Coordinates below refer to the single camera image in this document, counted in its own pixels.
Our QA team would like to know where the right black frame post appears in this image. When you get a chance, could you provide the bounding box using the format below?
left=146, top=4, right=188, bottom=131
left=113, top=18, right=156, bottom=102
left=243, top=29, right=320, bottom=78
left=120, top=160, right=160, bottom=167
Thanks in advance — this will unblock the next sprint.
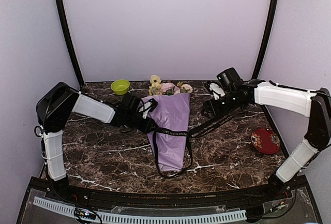
left=249, top=0, right=282, bottom=85

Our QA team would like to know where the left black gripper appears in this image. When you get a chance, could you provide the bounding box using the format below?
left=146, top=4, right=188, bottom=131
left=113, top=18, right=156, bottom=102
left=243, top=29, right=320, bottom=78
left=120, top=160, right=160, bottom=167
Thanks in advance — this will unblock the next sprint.
left=125, top=112, right=157, bottom=134

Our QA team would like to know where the pink carnation stem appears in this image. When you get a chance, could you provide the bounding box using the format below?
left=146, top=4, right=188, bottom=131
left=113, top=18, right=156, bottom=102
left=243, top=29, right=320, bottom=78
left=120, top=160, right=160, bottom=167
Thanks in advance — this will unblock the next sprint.
left=174, top=82, right=193, bottom=95

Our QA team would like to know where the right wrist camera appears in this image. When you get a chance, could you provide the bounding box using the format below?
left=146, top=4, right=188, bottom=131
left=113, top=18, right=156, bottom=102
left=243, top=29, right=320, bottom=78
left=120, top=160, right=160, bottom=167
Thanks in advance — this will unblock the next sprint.
left=205, top=82, right=225, bottom=100

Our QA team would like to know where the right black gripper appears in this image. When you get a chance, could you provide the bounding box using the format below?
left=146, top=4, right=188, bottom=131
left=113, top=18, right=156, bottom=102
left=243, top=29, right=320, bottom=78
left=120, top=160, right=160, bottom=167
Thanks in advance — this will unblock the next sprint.
left=200, top=91, right=244, bottom=120

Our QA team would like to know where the green plastic bowl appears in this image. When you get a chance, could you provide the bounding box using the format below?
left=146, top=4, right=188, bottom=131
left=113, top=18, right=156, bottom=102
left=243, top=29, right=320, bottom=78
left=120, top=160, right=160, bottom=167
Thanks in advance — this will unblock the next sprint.
left=111, top=80, right=130, bottom=95

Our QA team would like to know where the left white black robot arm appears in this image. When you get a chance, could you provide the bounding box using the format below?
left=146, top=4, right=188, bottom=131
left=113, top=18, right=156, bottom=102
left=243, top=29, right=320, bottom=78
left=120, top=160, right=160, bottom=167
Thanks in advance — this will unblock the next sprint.
left=36, top=82, right=158, bottom=201

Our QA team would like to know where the white slotted cable duct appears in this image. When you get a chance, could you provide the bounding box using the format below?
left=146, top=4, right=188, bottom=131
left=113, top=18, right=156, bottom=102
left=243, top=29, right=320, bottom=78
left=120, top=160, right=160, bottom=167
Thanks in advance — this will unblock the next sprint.
left=33, top=197, right=247, bottom=223

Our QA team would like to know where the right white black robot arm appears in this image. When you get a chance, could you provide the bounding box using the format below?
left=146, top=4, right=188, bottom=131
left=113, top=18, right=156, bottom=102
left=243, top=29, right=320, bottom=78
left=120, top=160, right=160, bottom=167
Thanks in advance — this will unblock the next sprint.
left=202, top=68, right=330, bottom=200

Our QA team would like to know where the pale yellow flower stem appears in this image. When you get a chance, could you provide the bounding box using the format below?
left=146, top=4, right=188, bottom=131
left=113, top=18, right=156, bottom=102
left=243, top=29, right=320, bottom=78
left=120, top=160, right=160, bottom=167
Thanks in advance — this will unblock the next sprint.
left=149, top=75, right=162, bottom=96

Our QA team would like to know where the pink purple wrapping paper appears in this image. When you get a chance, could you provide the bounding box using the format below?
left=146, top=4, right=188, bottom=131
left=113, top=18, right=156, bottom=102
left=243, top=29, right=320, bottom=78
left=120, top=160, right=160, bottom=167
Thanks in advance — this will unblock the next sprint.
left=142, top=93, right=190, bottom=172

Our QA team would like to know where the red floral pouch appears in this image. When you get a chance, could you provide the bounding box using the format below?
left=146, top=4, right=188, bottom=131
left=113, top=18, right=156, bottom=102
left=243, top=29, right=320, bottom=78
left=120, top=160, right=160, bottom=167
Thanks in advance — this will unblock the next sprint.
left=251, top=128, right=280, bottom=155

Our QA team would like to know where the black frame post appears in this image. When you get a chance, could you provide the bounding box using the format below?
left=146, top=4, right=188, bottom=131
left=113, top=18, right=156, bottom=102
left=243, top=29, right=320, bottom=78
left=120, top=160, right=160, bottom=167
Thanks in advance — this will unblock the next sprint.
left=249, top=0, right=282, bottom=85
left=55, top=0, right=85, bottom=87

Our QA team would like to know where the black front rail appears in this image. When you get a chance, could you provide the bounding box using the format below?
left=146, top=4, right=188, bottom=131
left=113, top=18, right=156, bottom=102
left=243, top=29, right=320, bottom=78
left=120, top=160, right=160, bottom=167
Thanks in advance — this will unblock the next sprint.
left=28, top=177, right=306, bottom=209

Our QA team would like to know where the left black frame post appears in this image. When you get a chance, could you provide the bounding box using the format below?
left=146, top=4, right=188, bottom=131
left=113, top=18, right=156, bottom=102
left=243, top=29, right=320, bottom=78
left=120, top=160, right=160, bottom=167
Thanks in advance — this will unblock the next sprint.
left=55, top=0, right=85, bottom=87

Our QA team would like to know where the black lanyard strap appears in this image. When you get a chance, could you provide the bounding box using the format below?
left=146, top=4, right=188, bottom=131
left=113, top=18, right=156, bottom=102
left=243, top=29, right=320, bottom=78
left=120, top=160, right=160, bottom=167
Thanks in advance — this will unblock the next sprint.
left=152, top=114, right=233, bottom=180

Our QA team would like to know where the pink rose stem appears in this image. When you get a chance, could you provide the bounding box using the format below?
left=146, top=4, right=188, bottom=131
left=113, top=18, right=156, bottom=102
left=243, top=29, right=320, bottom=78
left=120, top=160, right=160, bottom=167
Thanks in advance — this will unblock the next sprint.
left=161, top=82, right=175, bottom=96

